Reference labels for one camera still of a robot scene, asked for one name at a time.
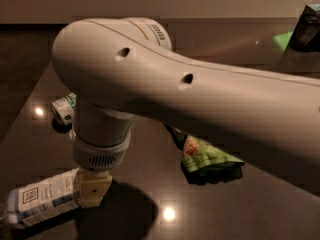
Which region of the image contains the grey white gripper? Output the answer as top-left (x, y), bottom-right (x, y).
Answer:
top-left (70, 130), bottom-right (131, 208)

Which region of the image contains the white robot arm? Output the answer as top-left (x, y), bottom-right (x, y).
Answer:
top-left (52, 18), bottom-right (320, 207)

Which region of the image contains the green dang chips bag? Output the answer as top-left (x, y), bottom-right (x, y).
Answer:
top-left (165, 125), bottom-right (245, 176)

